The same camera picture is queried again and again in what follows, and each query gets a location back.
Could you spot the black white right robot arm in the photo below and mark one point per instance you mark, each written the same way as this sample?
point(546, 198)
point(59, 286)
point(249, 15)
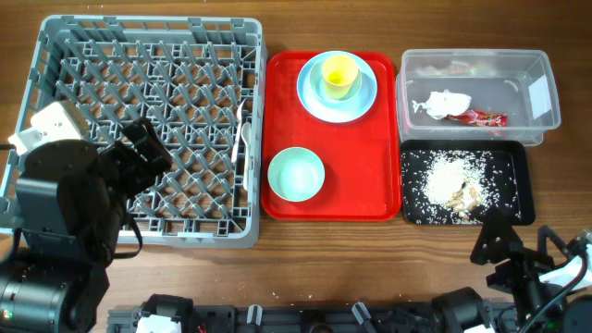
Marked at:
point(547, 313)

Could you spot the red snack wrapper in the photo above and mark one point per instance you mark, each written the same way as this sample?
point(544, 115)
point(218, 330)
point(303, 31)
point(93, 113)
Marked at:
point(479, 118)

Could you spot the clear plastic bin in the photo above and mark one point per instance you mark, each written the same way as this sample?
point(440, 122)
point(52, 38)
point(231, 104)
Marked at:
point(518, 83)

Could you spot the yellow plastic cup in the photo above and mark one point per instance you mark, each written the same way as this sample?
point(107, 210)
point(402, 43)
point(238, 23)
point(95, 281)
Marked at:
point(339, 73)

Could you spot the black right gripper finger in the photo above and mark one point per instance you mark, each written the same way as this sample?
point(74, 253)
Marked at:
point(497, 240)
point(544, 260)

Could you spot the rice and food scraps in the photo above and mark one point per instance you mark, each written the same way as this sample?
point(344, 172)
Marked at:
point(457, 187)

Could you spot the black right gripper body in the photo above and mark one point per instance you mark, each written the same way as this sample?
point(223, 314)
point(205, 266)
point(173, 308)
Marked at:
point(523, 279)

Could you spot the metal fork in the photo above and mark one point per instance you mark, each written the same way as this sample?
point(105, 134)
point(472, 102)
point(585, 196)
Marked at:
point(235, 147)

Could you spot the white plastic spoon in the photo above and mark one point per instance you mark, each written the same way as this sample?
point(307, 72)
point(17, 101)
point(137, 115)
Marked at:
point(246, 139)

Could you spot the light blue plate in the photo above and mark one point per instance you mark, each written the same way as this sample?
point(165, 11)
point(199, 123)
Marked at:
point(337, 111)

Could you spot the white napkin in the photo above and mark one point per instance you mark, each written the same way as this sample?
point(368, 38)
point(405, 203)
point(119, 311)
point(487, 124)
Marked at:
point(443, 104)

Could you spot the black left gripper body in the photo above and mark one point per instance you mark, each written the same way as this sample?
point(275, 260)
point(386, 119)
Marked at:
point(116, 192)

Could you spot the red plastic tray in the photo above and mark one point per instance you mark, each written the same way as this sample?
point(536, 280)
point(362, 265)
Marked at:
point(361, 158)

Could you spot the grey dishwasher rack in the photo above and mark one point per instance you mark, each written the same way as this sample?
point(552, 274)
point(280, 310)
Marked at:
point(187, 75)

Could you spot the mint green bowl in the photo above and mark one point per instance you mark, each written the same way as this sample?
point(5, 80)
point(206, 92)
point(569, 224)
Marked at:
point(296, 174)

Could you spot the black waste tray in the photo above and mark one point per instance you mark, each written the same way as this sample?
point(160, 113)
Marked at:
point(514, 149)

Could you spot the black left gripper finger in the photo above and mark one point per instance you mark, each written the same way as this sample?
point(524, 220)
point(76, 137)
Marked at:
point(148, 145)
point(123, 164)

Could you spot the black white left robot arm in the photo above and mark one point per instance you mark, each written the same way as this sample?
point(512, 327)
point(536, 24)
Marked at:
point(73, 201)

